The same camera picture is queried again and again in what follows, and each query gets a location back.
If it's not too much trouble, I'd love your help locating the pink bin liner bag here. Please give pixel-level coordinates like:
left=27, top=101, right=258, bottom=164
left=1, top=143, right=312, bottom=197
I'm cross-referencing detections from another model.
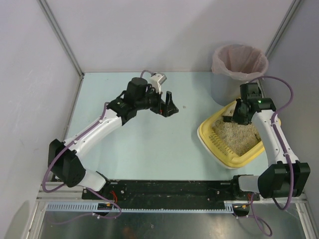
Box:
left=211, top=44, right=269, bottom=81

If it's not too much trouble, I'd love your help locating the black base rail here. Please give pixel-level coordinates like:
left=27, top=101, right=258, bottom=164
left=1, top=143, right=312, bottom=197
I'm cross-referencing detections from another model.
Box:
left=82, top=180, right=251, bottom=212

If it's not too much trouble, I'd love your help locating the beige cat litter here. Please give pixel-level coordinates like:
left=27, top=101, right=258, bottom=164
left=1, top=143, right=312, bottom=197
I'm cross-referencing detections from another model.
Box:
left=212, top=117, right=261, bottom=156

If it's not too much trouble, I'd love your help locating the yellow litter box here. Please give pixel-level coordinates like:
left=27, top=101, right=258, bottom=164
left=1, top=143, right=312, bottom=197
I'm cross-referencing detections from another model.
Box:
left=197, top=100, right=282, bottom=170

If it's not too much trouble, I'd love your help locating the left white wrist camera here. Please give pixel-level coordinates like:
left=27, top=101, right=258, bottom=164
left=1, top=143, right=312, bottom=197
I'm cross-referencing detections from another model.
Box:
left=149, top=73, right=167, bottom=94

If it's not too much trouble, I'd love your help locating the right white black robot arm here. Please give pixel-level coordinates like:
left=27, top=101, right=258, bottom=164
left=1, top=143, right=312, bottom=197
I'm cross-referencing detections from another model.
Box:
left=223, top=83, right=311, bottom=199

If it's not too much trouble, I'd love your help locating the grey slotted cable duct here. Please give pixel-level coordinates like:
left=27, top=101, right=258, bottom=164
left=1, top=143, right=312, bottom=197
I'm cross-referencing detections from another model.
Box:
left=44, top=200, right=247, bottom=214

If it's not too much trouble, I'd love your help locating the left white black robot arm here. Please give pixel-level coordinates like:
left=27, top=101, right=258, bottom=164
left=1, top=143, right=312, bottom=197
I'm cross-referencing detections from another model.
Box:
left=48, top=73, right=179, bottom=192

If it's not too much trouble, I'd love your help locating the grey trash bin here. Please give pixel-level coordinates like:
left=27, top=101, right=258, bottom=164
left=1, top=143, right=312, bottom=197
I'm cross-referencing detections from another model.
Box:
left=210, top=44, right=265, bottom=107

